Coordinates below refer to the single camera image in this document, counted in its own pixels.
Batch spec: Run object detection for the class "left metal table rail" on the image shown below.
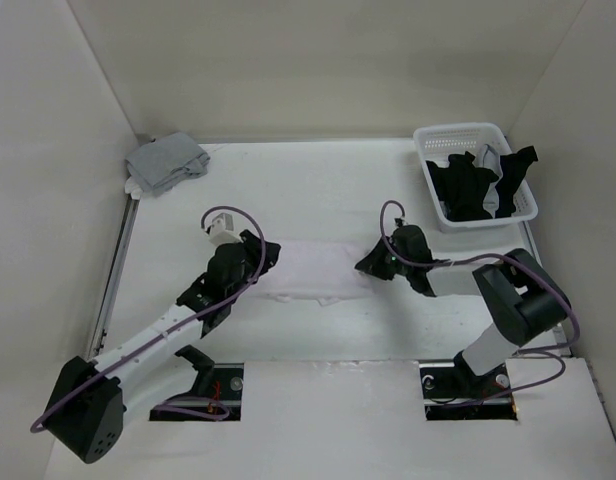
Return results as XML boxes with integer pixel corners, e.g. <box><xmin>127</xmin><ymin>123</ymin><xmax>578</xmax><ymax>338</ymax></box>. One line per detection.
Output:
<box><xmin>85</xmin><ymin>196</ymin><xmax>139</xmax><ymax>358</ymax></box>

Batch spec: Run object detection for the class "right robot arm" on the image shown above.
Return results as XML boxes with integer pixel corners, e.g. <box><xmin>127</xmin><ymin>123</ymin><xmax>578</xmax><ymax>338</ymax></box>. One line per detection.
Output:
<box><xmin>355</xmin><ymin>225</ymin><xmax>573</xmax><ymax>396</ymax></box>

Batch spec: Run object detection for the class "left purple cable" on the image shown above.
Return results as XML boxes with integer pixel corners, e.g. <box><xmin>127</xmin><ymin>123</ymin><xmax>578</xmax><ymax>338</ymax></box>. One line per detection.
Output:
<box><xmin>29</xmin><ymin>205</ymin><xmax>265</xmax><ymax>434</ymax></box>

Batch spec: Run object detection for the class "purple cable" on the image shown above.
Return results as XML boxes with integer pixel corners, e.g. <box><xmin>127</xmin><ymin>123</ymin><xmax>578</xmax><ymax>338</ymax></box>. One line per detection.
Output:
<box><xmin>379</xmin><ymin>200</ymin><xmax>582</xmax><ymax>396</ymax></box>
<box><xmin>29</xmin><ymin>205</ymin><xmax>265</xmax><ymax>434</ymax></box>

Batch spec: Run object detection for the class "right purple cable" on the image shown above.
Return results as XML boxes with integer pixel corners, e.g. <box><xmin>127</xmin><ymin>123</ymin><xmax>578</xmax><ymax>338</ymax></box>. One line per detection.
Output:
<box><xmin>379</xmin><ymin>200</ymin><xmax>582</xmax><ymax>396</ymax></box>

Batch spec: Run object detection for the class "black tank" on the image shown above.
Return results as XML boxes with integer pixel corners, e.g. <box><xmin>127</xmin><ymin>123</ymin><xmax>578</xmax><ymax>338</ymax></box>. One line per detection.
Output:
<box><xmin>426</xmin><ymin>152</ymin><xmax>499</xmax><ymax>222</ymax></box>
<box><xmin>495</xmin><ymin>146</ymin><xmax>538</xmax><ymax>218</ymax></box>

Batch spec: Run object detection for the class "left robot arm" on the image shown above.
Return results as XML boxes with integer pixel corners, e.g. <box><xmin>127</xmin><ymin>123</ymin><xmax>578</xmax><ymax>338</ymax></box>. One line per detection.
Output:
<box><xmin>31</xmin><ymin>230</ymin><xmax>281</xmax><ymax>464</ymax></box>

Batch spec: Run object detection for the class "folded white tank top underneath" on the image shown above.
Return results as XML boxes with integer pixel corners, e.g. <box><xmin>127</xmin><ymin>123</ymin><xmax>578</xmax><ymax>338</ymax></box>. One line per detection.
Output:
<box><xmin>124</xmin><ymin>177</ymin><xmax>143</xmax><ymax>201</ymax></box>

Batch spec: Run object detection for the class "metal table rail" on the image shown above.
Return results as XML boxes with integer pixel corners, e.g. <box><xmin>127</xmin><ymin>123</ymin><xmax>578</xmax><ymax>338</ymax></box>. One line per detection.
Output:
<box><xmin>85</xmin><ymin>196</ymin><xmax>139</xmax><ymax>358</ymax></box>
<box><xmin>520</xmin><ymin>222</ymin><xmax>573</xmax><ymax>358</ymax></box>

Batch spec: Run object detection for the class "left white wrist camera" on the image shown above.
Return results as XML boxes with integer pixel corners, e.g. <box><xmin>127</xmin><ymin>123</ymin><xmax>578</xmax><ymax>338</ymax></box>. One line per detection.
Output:
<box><xmin>204</xmin><ymin>213</ymin><xmax>241</xmax><ymax>247</ymax></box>

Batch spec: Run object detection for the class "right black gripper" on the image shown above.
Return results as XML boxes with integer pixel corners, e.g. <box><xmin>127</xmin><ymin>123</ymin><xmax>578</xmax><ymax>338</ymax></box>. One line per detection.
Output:
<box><xmin>355</xmin><ymin>236</ymin><xmax>412</xmax><ymax>281</ymax></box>

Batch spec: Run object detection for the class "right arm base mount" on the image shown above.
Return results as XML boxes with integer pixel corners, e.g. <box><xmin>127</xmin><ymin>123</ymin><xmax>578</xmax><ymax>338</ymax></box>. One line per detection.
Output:
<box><xmin>419</xmin><ymin>362</ymin><xmax>517</xmax><ymax>421</ymax></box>

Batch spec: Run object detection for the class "folded grey tank top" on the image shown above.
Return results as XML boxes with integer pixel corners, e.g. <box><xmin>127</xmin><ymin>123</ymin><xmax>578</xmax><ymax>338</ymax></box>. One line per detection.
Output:
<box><xmin>125</xmin><ymin>132</ymin><xmax>210</xmax><ymax>197</ymax></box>

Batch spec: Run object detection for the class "right metal table rail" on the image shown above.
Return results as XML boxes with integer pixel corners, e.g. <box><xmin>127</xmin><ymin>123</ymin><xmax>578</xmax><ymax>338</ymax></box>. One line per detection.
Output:
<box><xmin>520</xmin><ymin>222</ymin><xmax>573</xmax><ymax>358</ymax></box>

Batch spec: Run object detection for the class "white plastic laundry basket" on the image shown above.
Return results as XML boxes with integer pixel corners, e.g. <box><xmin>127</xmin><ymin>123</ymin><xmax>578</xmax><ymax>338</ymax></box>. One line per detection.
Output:
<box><xmin>413</xmin><ymin>122</ymin><xmax>538</xmax><ymax>233</ymax></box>

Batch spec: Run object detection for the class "black tank top over rim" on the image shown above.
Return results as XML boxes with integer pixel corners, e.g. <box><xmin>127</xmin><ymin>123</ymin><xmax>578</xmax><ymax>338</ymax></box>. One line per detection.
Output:
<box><xmin>495</xmin><ymin>146</ymin><xmax>538</xmax><ymax>218</ymax></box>

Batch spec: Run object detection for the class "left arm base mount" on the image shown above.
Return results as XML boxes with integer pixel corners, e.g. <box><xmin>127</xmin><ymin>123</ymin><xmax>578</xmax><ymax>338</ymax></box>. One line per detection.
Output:
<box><xmin>149</xmin><ymin>363</ymin><xmax>245</xmax><ymax>422</ymax></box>

